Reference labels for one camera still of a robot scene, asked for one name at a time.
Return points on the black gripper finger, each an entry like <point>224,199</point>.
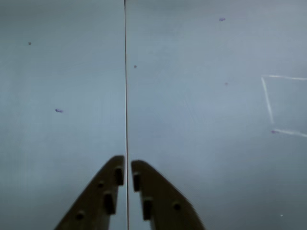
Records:
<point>93,203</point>
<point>168,203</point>

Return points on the grey table mat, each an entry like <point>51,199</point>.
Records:
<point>192,107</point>
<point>60,72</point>

